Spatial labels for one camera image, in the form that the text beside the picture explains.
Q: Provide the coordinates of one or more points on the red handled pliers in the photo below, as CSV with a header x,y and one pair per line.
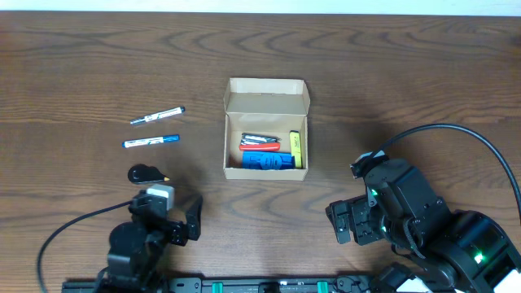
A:
x,y
254,142

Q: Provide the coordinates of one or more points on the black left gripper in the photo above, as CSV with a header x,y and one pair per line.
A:
x,y
164,220

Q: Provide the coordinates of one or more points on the blue capped white marker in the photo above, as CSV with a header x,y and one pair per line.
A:
x,y
150,141

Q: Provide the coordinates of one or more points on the blue plastic tool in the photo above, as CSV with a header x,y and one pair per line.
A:
x,y
264,160

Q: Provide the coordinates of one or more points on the yellow highlighter pen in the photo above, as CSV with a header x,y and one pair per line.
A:
x,y
295,145

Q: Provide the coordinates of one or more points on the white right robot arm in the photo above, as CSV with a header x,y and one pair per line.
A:
x,y
462,250

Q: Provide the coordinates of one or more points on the open cardboard box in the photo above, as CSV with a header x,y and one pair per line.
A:
x,y
268,108

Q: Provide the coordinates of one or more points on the black capped white marker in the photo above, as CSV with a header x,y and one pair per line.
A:
x,y
157,116

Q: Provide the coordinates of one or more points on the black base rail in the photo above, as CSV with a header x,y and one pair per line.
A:
x,y
359,283

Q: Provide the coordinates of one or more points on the black correction tape dispenser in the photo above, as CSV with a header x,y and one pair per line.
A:
x,y
144,174

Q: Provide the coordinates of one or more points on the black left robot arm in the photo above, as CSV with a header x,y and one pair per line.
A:
x,y
136,247

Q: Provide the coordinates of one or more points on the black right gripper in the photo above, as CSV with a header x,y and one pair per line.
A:
x,y
352,218

